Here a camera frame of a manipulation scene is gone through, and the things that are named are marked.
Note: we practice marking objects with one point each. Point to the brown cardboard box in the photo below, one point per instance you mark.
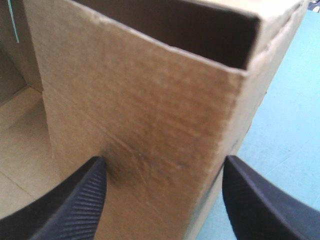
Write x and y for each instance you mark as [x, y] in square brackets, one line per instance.
[140, 100]

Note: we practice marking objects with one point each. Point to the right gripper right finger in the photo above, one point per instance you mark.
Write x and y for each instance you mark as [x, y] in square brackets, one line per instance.
[260, 205]

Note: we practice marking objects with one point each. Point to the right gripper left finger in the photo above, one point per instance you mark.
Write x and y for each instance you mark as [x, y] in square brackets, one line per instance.
[72, 207]

